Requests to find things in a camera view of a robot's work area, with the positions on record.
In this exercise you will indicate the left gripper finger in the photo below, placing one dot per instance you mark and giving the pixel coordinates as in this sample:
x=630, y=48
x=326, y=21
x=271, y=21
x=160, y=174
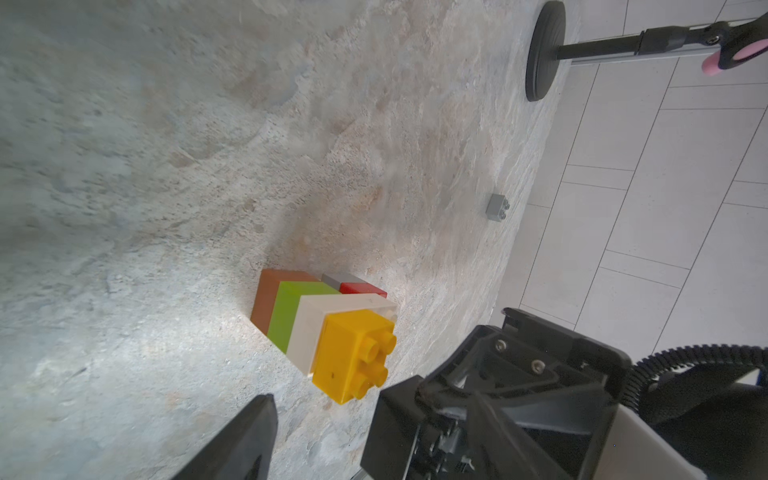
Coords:
x=242, y=449

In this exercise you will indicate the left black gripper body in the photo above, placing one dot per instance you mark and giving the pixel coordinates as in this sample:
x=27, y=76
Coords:
x=525, y=400

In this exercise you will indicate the green lego brick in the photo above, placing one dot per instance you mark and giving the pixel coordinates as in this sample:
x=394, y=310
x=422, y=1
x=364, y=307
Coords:
x=286, y=305

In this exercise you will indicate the white long lego brick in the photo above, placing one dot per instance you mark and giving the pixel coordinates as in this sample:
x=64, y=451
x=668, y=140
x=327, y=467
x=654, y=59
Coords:
x=310, y=318

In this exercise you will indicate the brown lego brick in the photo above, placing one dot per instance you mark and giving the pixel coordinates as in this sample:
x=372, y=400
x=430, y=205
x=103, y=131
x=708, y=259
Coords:
x=266, y=294

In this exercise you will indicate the red lego brick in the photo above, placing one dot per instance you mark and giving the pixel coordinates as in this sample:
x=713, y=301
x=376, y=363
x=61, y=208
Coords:
x=361, y=288

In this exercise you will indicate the yellow lego brick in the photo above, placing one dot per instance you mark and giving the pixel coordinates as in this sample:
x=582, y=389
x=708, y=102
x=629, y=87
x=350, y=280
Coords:
x=351, y=355

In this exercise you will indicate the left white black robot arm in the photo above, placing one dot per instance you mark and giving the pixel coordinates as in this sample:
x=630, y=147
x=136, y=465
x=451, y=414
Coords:
x=688, y=412

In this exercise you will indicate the transparent grey lego brick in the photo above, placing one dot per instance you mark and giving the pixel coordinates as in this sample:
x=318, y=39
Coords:
x=497, y=207

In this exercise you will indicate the black microphone stand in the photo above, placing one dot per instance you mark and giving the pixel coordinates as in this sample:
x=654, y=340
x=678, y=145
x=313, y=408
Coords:
x=548, y=47

